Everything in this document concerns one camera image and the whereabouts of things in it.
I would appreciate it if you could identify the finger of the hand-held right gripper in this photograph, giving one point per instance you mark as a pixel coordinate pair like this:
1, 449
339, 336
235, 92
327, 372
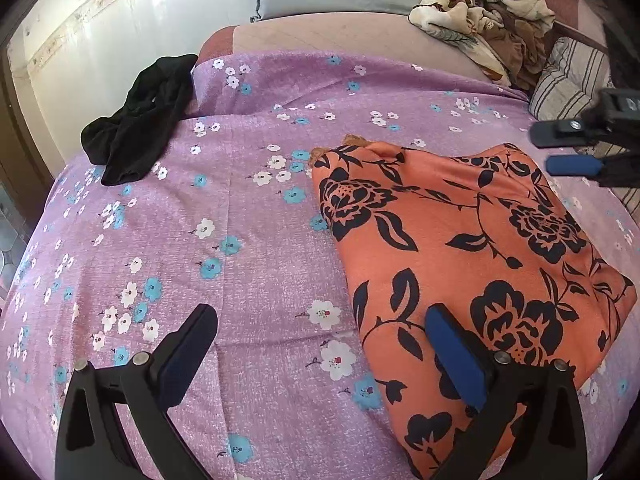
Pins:
550, 134
570, 165

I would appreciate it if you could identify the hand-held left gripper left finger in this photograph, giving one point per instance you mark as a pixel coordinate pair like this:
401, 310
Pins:
185, 360

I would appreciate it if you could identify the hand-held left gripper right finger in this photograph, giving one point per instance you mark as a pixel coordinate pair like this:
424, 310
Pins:
460, 360

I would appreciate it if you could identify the orange floral garment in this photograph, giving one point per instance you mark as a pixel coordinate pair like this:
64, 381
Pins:
450, 220

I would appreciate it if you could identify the striped pillow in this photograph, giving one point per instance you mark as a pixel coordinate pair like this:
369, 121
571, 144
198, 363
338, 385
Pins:
565, 80

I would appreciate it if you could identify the purple floral bed sheet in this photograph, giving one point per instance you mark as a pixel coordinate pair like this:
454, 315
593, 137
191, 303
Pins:
225, 260

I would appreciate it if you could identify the cream floral blanket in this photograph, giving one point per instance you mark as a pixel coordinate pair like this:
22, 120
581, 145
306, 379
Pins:
465, 10

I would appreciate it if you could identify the patterned glass door panel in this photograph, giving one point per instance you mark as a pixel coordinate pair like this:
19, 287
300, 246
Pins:
12, 240

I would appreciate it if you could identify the black cloth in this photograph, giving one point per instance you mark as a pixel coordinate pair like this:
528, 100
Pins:
135, 125

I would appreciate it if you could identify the pink bed cover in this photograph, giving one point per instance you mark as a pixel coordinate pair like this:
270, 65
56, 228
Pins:
325, 35

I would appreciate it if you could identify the wooden door frame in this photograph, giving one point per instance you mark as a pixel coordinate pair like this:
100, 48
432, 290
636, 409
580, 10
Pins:
20, 125

